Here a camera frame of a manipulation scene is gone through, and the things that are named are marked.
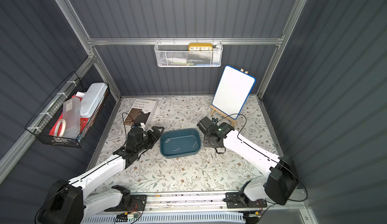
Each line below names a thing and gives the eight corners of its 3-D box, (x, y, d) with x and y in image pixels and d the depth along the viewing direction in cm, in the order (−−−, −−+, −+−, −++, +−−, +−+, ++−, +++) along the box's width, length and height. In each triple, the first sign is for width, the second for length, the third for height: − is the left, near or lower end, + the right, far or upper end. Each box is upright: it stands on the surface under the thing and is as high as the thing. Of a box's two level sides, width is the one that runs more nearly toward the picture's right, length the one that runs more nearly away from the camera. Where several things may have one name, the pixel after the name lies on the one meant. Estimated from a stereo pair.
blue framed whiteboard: (210, 111, 113) (214, 74, 86) (220, 102, 119) (226, 64, 93) (234, 126, 104) (247, 90, 78) (243, 115, 111) (258, 78, 84)
